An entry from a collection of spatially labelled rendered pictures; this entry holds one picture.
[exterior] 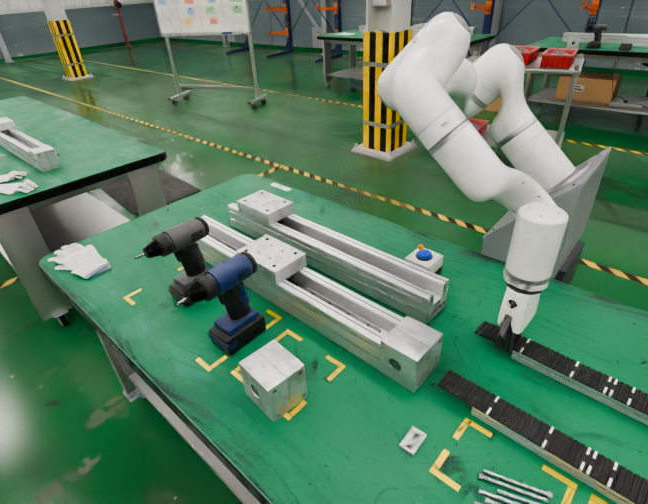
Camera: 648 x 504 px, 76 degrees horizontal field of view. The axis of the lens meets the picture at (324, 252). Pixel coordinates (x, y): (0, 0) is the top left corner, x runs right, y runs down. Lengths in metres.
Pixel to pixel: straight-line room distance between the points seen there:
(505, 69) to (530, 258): 0.61
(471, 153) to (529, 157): 0.50
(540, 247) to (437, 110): 0.31
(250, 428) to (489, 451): 0.45
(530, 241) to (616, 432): 0.39
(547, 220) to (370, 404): 0.49
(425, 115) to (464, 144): 0.09
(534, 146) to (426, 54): 0.52
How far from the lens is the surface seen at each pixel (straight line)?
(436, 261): 1.20
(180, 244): 1.11
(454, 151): 0.81
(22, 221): 2.38
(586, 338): 1.16
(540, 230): 0.83
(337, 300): 1.05
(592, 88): 5.73
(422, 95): 0.82
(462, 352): 1.03
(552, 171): 1.31
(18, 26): 15.93
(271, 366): 0.86
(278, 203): 1.37
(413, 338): 0.90
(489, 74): 1.31
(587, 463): 0.89
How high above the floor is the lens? 1.51
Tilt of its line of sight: 33 degrees down
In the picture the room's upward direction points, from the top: 3 degrees counter-clockwise
